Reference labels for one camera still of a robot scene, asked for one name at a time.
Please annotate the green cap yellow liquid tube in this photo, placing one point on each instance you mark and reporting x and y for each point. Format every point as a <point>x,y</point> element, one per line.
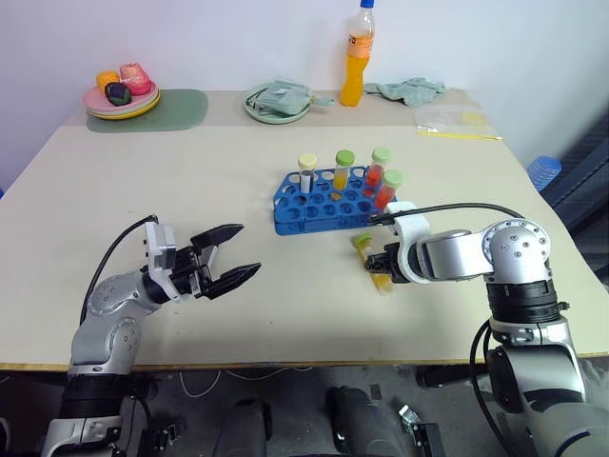
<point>343,169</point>
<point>364,245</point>

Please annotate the pink plate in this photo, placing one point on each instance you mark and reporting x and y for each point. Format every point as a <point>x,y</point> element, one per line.
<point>95,101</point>

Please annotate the metal clamp bracket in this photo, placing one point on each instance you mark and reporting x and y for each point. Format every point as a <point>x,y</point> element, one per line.
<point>418,428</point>

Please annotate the blue stacked cups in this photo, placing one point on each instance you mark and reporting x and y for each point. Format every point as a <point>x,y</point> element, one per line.
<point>544,172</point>

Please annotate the dark purple green toy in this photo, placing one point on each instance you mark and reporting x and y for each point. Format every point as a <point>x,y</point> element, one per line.
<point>118,93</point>

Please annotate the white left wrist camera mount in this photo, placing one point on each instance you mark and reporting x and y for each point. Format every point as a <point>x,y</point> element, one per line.
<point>162,247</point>

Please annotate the green placemat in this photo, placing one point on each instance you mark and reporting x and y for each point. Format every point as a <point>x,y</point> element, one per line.
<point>181,109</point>

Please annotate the orange soda bottle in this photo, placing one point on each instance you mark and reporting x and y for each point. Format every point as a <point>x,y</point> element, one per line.
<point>356,66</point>

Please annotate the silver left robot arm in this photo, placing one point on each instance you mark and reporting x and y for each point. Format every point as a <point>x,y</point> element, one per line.
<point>102,328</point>

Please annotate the pink red toy food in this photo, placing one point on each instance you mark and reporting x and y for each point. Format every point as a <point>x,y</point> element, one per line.
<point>134,78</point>

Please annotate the green crumpled cloth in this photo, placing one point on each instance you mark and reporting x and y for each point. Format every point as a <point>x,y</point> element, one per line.
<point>409,91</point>

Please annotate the cream cap clear test tube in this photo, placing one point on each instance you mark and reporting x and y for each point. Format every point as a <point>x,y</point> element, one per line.
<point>307,171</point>

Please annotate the dark rounded shape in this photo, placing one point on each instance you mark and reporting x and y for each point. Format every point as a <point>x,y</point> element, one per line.
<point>247,428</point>
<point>361,423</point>

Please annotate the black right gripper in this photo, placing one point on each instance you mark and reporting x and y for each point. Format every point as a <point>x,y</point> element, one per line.
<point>392,263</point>

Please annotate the yellow plate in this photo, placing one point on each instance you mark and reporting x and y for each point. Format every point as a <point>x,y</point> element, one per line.
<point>147,105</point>

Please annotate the light green plate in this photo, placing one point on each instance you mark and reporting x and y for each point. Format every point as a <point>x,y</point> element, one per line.
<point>257,112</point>

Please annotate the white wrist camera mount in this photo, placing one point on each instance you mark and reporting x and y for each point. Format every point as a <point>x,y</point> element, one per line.
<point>410,228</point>
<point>162,247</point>

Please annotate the grey green zip pouch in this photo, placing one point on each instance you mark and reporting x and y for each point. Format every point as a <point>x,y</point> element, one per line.
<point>285,99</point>

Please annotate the black chair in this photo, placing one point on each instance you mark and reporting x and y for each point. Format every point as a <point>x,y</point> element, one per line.
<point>585,166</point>

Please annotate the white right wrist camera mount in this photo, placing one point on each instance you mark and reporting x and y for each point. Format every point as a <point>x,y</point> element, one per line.
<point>410,228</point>

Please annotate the blue test tube rack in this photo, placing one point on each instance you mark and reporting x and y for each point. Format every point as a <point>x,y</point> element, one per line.
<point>314,209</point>

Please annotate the clear plastic zip bag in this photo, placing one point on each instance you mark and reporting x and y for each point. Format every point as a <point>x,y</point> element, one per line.
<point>449,121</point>

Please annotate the green cap red liquid tube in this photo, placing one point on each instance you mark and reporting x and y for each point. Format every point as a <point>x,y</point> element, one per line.
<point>377,169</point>
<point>387,190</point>

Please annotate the orange yellow toy food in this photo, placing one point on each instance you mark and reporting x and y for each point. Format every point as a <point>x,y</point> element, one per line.
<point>107,78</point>

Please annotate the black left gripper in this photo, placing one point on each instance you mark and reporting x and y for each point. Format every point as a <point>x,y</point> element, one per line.
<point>190,271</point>

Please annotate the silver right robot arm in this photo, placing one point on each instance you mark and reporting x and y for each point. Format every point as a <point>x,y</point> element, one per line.
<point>457,257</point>

